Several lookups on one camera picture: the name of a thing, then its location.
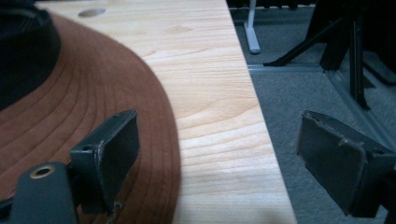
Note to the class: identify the black tripod stand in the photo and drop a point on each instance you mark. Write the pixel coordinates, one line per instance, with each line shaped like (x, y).
(348, 43)

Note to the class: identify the black cap with brown brim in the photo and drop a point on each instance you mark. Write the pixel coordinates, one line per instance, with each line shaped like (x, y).
(77, 93)

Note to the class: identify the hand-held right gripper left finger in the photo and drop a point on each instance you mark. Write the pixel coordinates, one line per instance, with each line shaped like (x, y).
(106, 155)

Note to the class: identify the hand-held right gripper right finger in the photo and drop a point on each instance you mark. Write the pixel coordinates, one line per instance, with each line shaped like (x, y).
(336, 161)

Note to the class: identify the white metal table leg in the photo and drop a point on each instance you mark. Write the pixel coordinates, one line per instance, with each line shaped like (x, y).
(251, 31)

